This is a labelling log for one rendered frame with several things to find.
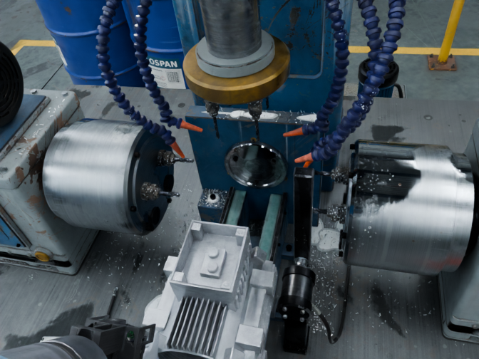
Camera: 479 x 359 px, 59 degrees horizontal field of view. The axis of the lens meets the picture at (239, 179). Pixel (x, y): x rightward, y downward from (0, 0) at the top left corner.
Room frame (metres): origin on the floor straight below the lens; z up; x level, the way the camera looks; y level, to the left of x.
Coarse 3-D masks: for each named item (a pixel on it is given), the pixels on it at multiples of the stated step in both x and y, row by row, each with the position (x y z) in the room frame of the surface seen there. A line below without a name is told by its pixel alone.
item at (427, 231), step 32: (352, 160) 0.55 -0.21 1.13; (384, 160) 0.51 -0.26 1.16; (416, 160) 0.50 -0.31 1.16; (448, 160) 0.48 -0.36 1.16; (352, 192) 0.46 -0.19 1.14; (384, 192) 0.45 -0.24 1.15; (416, 192) 0.44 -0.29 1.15; (448, 192) 0.43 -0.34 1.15; (352, 224) 0.42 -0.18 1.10; (384, 224) 0.41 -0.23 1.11; (416, 224) 0.40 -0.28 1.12; (448, 224) 0.38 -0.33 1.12; (352, 256) 0.40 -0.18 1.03; (384, 256) 0.39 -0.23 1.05; (416, 256) 0.37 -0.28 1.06; (448, 256) 0.36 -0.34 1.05
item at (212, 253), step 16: (192, 224) 0.44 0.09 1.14; (208, 224) 0.44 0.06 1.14; (224, 224) 0.43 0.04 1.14; (192, 240) 0.43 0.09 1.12; (208, 240) 0.43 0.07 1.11; (224, 240) 0.42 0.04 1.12; (240, 240) 0.40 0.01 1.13; (192, 256) 0.40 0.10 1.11; (208, 256) 0.39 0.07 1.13; (224, 256) 0.38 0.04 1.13; (240, 256) 0.37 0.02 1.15; (176, 272) 0.35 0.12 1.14; (192, 272) 0.37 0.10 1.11; (208, 272) 0.36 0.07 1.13; (224, 272) 0.36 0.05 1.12; (240, 272) 0.35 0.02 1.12; (176, 288) 0.34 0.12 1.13; (192, 288) 0.33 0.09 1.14; (208, 288) 0.32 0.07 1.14; (224, 288) 0.31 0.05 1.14; (240, 288) 0.34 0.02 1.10; (224, 304) 0.31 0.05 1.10
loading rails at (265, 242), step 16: (240, 192) 0.69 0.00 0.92; (224, 208) 0.64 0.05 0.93; (240, 208) 0.65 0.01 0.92; (272, 208) 0.63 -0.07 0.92; (240, 224) 0.62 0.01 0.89; (272, 224) 0.58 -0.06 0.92; (256, 240) 0.60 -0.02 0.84; (272, 240) 0.54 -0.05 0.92; (272, 256) 0.49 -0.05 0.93; (288, 256) 0.56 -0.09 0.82; (272, 320) 0.41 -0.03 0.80
